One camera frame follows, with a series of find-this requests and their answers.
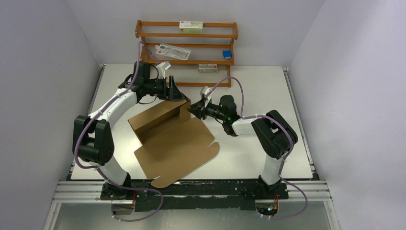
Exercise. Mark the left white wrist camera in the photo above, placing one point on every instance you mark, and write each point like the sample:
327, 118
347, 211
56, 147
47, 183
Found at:
161, 68

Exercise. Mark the small blue object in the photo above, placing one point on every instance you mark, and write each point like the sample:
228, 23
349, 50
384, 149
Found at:
227, 54

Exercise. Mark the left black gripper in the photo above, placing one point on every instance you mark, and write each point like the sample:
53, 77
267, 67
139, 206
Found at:
172, 92

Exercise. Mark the brown cardboard box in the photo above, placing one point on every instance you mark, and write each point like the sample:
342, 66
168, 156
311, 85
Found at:
173, 143

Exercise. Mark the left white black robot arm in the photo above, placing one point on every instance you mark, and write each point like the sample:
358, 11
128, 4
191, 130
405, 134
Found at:
92, 135

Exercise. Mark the clear plastic blister package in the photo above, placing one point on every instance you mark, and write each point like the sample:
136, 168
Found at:
173, 51

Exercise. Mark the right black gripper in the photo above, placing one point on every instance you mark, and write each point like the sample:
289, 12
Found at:
196, 110

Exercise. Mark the white green box top shelf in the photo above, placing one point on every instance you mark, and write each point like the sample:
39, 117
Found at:
190, 27

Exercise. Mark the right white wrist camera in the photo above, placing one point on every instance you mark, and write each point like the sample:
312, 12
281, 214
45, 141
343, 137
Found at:
205, 94

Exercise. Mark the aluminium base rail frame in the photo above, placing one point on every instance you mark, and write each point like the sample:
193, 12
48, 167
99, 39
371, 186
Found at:
193, 194

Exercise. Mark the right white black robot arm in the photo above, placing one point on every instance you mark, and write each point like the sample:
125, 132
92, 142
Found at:
275, 135

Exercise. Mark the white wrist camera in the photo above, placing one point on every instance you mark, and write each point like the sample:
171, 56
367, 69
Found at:
205, 94
161, 68

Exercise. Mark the wooden three-tier shelf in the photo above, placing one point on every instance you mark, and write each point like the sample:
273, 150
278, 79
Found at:
166, 41

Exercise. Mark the small white red box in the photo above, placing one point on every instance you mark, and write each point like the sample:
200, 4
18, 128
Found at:
207, 68

